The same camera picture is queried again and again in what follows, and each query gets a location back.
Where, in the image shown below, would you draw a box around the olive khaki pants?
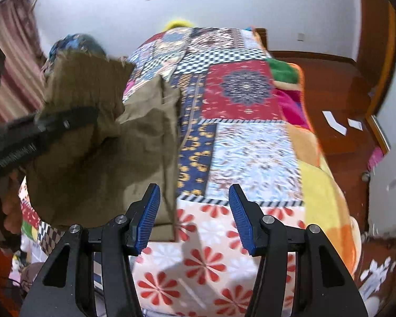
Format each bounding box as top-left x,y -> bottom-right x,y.
26,51 -> 181,242

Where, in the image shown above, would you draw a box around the striped red beige curtain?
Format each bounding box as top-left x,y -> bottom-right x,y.
0,0 -> 45,122

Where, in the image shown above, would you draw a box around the small white paper on floor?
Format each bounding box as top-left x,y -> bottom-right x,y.
348,118 -> 363,131

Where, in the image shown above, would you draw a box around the white wall socket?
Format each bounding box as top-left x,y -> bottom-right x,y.
297,33 -> 305,41

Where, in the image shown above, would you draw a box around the colourful fleece blanket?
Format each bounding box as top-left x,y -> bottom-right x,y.
236,29 -> 361,273

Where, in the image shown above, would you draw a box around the pink slipper on floor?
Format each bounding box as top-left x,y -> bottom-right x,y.
367,147 -> 384,172

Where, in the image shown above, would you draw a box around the yellow curved pillow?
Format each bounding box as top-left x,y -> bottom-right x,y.
164,19 -> 194,31

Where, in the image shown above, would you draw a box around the person left hand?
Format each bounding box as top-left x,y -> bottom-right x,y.
2,170 -> 23,235

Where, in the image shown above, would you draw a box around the wooden wardrobe with sliding door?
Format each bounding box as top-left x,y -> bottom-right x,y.
352,0 -> 396,156

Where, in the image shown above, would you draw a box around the patchwork patterned bed quilt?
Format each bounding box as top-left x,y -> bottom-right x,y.
124,27 -> 304,316

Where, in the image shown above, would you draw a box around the pile of blue clothes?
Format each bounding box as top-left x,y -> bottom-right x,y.
48,34 -> 106,61

